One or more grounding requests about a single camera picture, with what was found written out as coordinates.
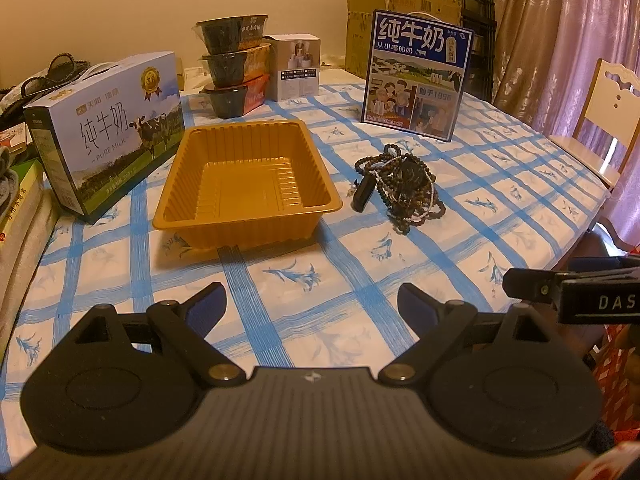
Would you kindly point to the dark blue milk carton box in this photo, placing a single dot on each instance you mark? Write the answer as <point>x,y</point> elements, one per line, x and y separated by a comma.
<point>415,74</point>

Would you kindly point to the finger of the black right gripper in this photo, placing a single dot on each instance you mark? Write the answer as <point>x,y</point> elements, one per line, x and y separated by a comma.
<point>537,286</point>

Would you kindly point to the gold plastic tray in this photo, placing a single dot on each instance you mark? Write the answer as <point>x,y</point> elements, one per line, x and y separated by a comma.
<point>246,184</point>

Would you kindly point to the black watch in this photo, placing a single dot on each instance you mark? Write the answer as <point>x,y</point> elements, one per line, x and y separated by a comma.
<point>408,176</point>

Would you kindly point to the black cylindrical case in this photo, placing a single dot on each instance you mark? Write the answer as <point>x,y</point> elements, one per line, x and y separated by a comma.
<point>363,190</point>

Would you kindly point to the small white product box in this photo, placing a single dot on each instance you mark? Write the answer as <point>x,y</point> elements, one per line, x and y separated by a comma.
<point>294,64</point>

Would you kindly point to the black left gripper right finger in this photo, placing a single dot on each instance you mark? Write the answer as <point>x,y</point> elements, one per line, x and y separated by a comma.
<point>441,328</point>

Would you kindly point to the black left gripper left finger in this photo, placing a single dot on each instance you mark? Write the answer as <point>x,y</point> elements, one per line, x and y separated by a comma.
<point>182,328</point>

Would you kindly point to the black folding cart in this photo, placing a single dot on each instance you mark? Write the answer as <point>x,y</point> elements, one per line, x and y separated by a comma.
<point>479,16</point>

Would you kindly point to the open cardboard box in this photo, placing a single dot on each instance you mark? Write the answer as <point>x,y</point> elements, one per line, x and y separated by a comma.
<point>360,18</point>

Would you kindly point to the black food bowl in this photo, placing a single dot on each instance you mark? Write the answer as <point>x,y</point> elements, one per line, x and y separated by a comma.
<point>234,68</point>
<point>239,100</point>
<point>225,35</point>

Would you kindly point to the light blue milk carton box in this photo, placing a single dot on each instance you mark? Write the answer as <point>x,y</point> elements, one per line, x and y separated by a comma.
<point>102,134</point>

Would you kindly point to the top black food bowl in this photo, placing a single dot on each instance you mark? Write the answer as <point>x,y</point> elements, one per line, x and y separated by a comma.
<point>225,35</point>

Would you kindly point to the bottom black food bowl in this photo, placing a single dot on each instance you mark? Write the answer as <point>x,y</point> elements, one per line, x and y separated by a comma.
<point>239,100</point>

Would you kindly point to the middle black food bowl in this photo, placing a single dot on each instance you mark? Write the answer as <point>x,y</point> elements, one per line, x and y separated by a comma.
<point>234,68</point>

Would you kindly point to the white wooden chair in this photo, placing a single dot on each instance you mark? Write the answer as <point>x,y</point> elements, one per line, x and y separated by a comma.
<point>611,105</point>

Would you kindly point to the stack of books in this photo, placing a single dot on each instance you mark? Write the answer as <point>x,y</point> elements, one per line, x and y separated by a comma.
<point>29,212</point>

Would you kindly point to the pink curtain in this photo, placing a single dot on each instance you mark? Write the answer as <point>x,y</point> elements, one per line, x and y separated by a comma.
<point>546,52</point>

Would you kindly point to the blue checked tablecloth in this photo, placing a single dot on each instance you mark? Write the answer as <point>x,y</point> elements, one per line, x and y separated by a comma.
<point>512,198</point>

